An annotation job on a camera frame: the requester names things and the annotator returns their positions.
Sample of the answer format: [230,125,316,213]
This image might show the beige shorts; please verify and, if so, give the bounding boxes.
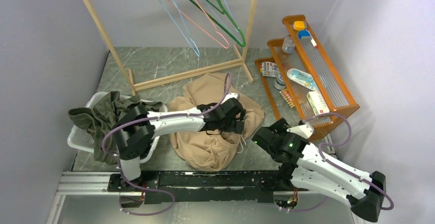
[167,73,265,172]

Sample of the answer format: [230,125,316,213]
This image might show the green hanger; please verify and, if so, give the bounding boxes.
[188,0,247,47]

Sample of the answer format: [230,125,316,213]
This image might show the light blue wire hanger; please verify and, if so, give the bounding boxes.
[205,0,233,18]

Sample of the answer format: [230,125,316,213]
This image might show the olive green shorts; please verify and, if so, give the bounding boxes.
[68,90,164,166]

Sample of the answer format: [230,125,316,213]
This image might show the pink wire hanger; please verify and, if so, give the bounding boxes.
[176,0,230,49]

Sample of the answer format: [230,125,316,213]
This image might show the white plastic laundry basket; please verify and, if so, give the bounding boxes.
[66,91,169,164]

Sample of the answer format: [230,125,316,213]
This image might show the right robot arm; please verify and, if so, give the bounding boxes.
[252,118,386,222]

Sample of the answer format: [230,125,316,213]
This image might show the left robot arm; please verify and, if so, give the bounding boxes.
[108,95,246,191]

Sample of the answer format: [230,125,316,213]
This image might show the white red box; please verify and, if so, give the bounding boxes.
[306,91,330,116]

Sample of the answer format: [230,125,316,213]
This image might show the wooden clothes rack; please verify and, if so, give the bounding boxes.
[82,0,258,95]

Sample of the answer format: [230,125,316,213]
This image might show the crayon pack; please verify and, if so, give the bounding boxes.
[279,89,295,108]

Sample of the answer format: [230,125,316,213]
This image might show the round tin can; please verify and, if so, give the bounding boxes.
[274,74,286,91]

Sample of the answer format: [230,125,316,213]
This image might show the colourful snack packet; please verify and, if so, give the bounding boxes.
[260,61,280,77]

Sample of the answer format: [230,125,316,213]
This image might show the orange wooden shelf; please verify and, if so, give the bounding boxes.
[255,15,360,123]

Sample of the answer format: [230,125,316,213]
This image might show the light blue oval package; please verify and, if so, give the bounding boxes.
[287,68,319,91]

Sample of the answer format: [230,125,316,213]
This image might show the clear plastic jar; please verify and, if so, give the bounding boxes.
[282,36,295,54]

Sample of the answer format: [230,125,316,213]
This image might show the blue white box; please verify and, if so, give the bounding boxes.
[298,30,318,48]

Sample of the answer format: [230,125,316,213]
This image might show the yellow sponge block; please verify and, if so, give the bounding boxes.
[292,21,307,31]

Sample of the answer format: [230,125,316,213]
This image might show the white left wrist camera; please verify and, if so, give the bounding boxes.
[223,93,239,102]

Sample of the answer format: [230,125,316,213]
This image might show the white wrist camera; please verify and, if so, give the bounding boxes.
[223,93,239,102]
[287,123,314,139]

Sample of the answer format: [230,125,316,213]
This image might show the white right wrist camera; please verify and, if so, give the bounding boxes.
[287,123,314,139]

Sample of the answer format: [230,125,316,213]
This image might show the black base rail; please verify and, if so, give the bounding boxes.
[137,170,310,205]

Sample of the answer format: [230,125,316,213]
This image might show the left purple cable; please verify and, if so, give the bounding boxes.
[101,72,234,193]

